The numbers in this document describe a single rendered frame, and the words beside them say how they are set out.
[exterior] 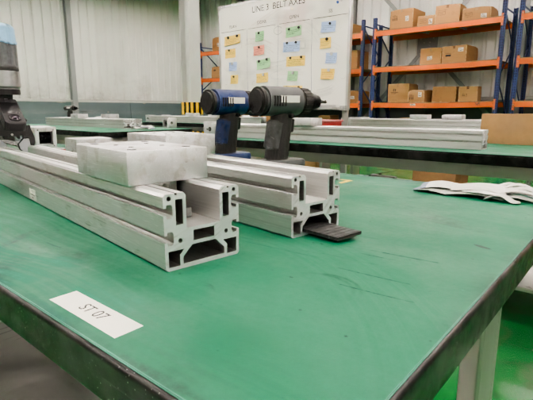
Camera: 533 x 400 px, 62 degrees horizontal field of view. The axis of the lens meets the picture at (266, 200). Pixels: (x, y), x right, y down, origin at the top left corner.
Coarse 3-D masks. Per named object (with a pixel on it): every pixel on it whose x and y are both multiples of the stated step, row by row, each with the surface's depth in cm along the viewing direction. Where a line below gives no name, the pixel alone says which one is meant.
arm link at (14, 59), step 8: (0, 24) 104; (8, 24) 107; (0, 32) 104; (8, 32) 106; (0, 40) 105; (8, 40) 106; (0, 48) 105; (8, 48) 106; (16, 48) 109; (0, 56) 105; (8, 56) 106; (16, 56) 109; (0, 64) 105; (8, 64) 107; (16, 64) 109
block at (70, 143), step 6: (66, 138) 122; (72, 138) 120; (78, 138) 120; (84, 138) 120; (90, 138) 120; (96, 138) 120; (102, 138) 121; (108, 138) 122; (66, 144) 123; (72, 144) 119; (66, 150) 124; (72, 150) 120
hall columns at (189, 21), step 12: (180, 0) 873; (192, 0) 863; (180, 12) 876; (192, 12) 866; (180, 24) 880; (192, 24) 870; (180, 36) 884; (192, 36) 874; (180, 48) 889; (192, 48) 878; (192, 60) 882; (192, 72) 885; (192, 84) 889; (192, 96) 893; (192, 108) 894
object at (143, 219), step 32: (0, 160) 101; (32, 160) 81; (64, 160) 90; (32, 192) 84; (64, 192) 70; (96, 192) 60; (128, 192) 52; (160, 192) 47; (192, 192) 55; (224, 192) 52; (96, 224) 61; (128, 224) 56; (160, 224) 47; (192, 224) 50; (224, 224) 52; (160, 256) 48; (192, 256) 51; (224, 256) 53
